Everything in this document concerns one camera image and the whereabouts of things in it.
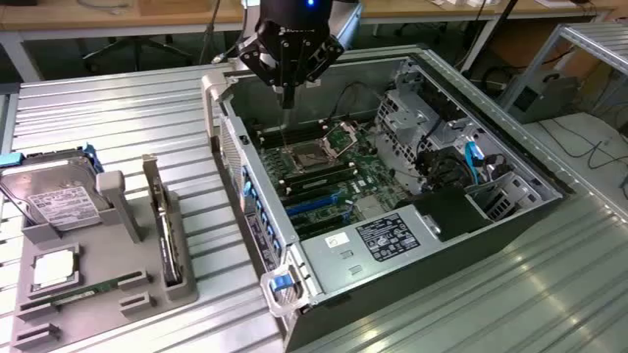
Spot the hard disk with blue rails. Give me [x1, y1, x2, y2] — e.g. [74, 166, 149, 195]
[0, 142, 113, 232]

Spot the long black expansion slot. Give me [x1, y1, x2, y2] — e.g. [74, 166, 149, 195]
[281, 187, 342, 207]
[297, 221, 350, 239]
[292, 214, 348, 232]

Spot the grey cable with plug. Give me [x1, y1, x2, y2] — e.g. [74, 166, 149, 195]
[76, 0, 132, 16]

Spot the blue expansion slot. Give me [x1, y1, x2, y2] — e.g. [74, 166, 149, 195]
[285, 196, 345, 218]

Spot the blue case release latch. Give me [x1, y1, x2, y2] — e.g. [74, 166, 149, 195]
[268, 274, 294, 292]

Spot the thin black looped wire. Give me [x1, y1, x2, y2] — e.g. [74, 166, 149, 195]
[329, 81, 381, 124]

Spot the grey control box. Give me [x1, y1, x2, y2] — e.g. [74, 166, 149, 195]
[509, 72, 581, 125]

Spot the metal socket cover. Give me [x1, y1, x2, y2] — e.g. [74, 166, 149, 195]
[321, 120, 362, 156]

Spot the grey printed parts rack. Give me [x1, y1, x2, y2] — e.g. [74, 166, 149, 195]
[12, 170, 200, 350]

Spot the aluminium profile frame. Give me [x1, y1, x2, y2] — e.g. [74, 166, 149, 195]
[497, 22, 628, 122]

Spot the perforated steel disk bay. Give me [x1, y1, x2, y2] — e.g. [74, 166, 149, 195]
[374, 88, 466, 192]

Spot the slotted steel disk bay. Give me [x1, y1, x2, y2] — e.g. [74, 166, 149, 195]
[464, 171, 546, 222]

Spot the black wire bundle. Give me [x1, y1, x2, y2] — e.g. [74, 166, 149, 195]
[414, 145, 466, 192]

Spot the green graphics card with bracket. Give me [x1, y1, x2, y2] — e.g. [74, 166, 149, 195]
[140, 153, 186, 288]

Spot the black office chair base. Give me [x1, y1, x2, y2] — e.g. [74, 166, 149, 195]
[80, 35, 193, 74]

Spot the green motherboard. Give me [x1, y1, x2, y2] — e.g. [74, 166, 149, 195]
[252, 117, 428, 240]

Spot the brown wooden panel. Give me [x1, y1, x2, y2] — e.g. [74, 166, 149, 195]
[489, 18, 608, 74]

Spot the black RAM slot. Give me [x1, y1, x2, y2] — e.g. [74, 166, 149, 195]
[254, 118, 325, 134]
[257, 123, 326, 139]
[277, 159, 354, 182]
[258, 127, 329, 144]
[261, 132, 330, 149]
[280, 164, 357, 187]

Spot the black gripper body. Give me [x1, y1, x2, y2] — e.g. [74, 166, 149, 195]
[254, 0, 336, 71]

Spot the grey open PC case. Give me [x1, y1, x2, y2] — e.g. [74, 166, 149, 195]
[200, 43, 574, 352]

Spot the wooden top desk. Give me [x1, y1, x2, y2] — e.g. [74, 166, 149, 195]
[360, 0, 617, 74]
[0, 0, 261, 84]

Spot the blue disk data wire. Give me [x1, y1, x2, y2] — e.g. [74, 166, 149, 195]
[462, 140, 486, 185]

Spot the CPU socket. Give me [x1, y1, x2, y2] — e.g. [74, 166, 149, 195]
[290, 140, 337, 173]

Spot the silver power supply unit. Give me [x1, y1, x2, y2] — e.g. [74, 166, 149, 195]
[297, 204, 445, 295]

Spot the thin metal locking lever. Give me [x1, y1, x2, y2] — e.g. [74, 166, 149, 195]
[276, 108, 292, 152]

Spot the black disk power wire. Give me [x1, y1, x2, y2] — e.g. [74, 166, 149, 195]
[480, 153, 514, 183]

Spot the silver CPU chip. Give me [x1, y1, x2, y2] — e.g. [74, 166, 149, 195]
[32, 252, 78, 288]

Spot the black hanging cable with plug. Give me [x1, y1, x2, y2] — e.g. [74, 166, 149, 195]
[194, 0, 246, 67]

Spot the green RAM stick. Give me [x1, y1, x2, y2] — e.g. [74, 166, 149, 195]
[46, 271, 144, 307]
[286, 169, 358, 195]

